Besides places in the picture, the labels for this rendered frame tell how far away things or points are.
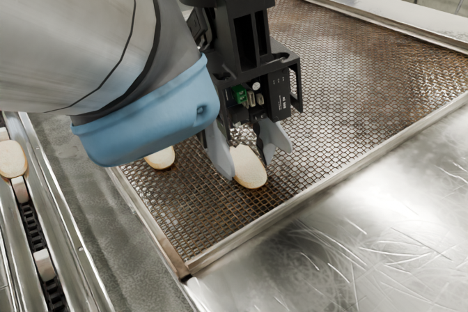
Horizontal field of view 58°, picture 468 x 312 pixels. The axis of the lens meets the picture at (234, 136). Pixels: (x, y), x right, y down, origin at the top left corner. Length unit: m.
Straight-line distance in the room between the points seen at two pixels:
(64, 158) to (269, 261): 0.40
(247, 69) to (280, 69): 0.03
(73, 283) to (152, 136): 0.29
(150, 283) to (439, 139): 0.35
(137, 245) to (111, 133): 0.33
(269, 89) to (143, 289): 0.25
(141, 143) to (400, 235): 0.28
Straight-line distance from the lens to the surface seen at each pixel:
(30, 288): 0.47
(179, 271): 0.39
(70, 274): 0.47
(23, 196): 0.59
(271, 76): 0.33
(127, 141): 0.19
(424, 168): 0.48
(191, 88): 0.20
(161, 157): 0.50
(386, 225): 0.42
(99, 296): 0.43
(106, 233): 0.54
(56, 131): 0.77
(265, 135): 0.44
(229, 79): 0.32
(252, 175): 0.45
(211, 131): 0.41
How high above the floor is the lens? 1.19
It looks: 32 degrees down
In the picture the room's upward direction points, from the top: straight up
